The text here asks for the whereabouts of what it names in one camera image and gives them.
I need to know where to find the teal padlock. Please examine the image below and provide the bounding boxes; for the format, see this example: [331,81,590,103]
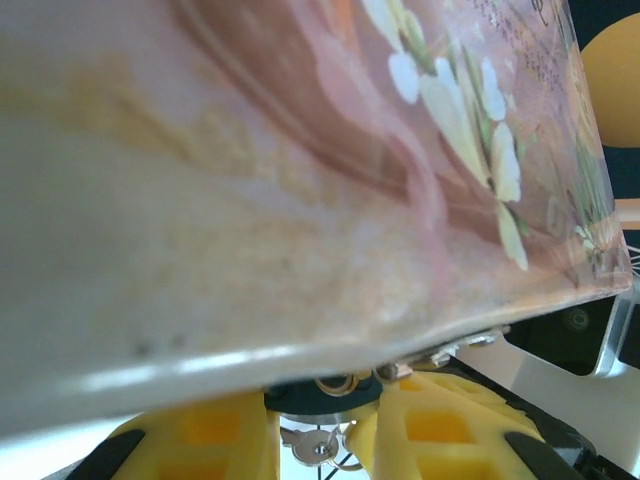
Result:
[263,372,384,419]

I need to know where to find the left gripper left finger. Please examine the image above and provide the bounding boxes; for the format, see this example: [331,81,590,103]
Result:
[49,392,282,480]

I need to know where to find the pink floral tin box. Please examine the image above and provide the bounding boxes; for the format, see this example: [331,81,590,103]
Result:
[0,0,634,441]

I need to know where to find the silver key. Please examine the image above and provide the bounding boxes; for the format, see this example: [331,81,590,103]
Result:
[279,427,349,467]

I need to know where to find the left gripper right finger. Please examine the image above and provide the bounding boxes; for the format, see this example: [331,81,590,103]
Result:
[347,372,586,480]

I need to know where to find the silver metal hasp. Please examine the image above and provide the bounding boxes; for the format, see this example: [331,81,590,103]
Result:
[374,324,511,384]

